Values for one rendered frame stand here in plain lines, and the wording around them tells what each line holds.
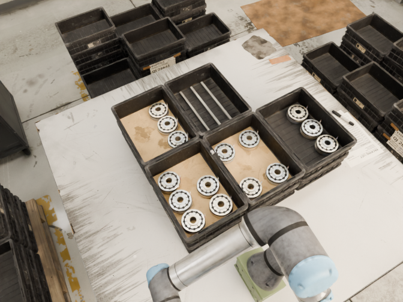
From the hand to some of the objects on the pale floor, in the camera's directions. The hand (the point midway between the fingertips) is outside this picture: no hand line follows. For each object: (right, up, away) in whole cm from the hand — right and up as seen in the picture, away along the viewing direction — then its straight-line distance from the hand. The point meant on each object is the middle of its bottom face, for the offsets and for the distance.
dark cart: (-152, +78, +160) cm, 234 cm away
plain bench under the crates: (+28, +25, +120) cm, 125 cm away
